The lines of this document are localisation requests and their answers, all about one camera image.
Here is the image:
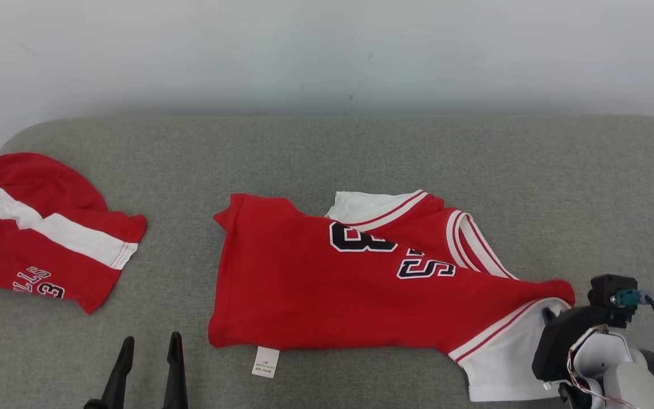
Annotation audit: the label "black cable with teal connector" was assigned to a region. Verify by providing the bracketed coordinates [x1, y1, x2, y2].
[615, 289, 654, 398]

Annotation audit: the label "thin red white wires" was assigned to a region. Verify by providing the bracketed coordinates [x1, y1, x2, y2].
[543, 325, 635, 409]

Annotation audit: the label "red shorts with white stripe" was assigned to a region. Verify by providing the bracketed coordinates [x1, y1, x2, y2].
[0, 152, 148, 315]

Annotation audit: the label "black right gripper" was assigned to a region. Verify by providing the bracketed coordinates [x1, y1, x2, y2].
[531, 306, 609, 383]

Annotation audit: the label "red basketball jersey white trim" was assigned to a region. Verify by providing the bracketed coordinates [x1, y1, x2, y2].
[208, 190, 576, 403]

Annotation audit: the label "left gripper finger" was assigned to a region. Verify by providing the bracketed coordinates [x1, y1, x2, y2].
[162, 332, 189, 409]
[83, 336, 135, 409]

